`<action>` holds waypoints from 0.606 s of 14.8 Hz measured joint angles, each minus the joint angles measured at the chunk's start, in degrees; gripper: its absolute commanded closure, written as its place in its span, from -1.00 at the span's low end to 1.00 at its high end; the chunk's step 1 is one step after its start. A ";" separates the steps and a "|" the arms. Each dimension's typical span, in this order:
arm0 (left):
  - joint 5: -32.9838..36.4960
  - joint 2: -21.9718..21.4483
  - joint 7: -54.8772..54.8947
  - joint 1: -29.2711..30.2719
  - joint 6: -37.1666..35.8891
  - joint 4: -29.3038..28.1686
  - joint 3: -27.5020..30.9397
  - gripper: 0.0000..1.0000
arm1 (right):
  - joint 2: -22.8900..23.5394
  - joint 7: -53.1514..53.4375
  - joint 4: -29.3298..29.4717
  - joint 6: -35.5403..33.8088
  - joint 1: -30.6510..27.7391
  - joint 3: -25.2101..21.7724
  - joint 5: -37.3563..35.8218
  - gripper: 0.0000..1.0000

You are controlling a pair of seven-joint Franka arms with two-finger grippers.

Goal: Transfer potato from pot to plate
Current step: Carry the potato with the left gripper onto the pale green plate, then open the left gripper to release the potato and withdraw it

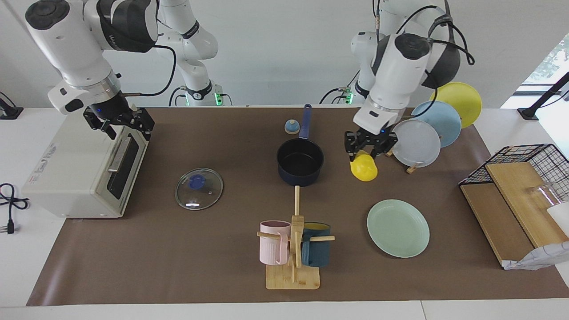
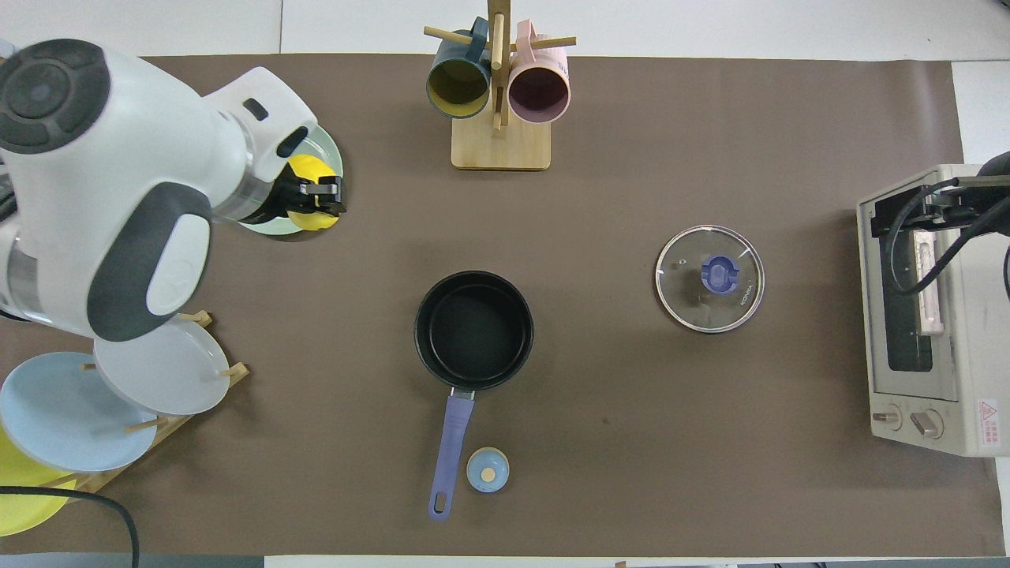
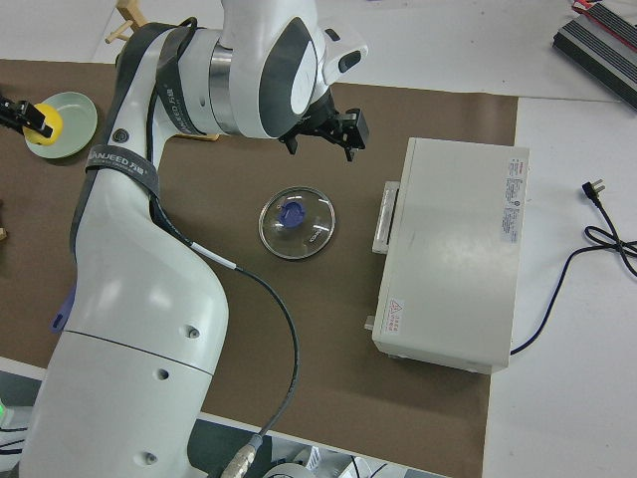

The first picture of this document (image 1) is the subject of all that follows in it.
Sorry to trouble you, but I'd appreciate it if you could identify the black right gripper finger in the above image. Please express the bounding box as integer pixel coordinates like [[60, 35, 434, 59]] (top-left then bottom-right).
[[84, 115, 117, 140], [134, 108, 155, 141]]

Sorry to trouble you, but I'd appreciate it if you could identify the yellow potato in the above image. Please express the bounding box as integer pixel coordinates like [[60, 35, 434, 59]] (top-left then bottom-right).
[[350, 150, 378, 182]]

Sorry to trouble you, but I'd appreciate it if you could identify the glass lid with blue knob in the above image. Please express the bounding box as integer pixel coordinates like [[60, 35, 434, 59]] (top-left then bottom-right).
[[175, 168, 224, 211]]

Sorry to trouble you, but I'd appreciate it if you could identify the wooden plate rack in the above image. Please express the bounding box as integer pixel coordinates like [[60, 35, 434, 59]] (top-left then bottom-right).
[[385, 147, 421, 175]]

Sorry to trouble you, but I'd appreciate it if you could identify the pale grey plate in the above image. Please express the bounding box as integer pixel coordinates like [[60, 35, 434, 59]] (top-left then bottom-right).
[[391, 119, 441, 168]]

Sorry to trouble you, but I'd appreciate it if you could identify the light blue plate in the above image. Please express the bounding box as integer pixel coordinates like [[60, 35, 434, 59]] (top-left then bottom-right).
[[411, 101, 462, 148]]

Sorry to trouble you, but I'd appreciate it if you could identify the light green plate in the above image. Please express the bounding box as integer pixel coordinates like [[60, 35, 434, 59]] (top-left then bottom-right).
[[367, 199, 430, 258]]

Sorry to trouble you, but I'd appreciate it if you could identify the yellow plate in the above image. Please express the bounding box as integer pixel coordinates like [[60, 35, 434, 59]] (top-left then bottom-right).
[[429, 82, 482, 129]]

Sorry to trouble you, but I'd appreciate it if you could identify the beige toaster oven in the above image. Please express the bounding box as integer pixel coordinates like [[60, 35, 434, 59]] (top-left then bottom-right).
[[21, 113, 149, 219]]

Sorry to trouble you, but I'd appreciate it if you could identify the dark teal mug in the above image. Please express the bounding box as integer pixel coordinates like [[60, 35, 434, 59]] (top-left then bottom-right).
[[301, 222, 332, 268]]

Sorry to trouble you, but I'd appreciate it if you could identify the pink ribbed mug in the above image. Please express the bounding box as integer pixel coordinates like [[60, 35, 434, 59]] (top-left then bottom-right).
[[260, 220, 292, 266]]

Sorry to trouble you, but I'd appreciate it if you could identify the brown paper table mat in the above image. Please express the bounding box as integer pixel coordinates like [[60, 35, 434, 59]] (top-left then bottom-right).
[[27, 106, 569, 306]]

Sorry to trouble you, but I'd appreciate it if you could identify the wooden mug tree stand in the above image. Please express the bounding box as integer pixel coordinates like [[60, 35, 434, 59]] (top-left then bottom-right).
[[257, 185, 335, 290]]

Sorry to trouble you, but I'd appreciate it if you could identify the clear glass cup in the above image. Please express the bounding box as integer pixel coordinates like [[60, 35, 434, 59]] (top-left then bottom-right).
[[527, 181, 569, 209]]

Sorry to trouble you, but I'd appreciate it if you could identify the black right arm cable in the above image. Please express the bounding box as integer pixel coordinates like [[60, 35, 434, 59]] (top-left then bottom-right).
[[120, 42, 177, 97]]

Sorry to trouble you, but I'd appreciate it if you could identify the black arm base cable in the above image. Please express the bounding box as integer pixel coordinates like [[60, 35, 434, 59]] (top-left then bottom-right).
[[168, 86, 232, 107], [319, 70, 361, 105]]

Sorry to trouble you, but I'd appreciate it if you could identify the dark saucepan with purple handle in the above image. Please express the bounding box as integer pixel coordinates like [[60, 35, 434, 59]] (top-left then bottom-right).
[[276, 104, 325, 187]]

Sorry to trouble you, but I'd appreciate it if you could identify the black camera stand clamp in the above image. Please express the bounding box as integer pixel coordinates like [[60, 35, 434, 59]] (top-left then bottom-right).
[[0, 92, 24, 120], [517, 71, 569, 121]]

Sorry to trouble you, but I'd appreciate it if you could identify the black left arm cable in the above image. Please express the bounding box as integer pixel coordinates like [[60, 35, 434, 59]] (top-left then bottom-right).
[[376, 0, 475, 89]]

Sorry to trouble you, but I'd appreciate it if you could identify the black toaster power cord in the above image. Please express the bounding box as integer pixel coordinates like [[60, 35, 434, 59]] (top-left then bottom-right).
[[0, 183, 30, 235]]

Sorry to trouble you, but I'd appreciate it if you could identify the wooden shelf with wire basket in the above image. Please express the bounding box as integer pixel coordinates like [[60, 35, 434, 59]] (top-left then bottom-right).
[[459, 144, 569, 270]]

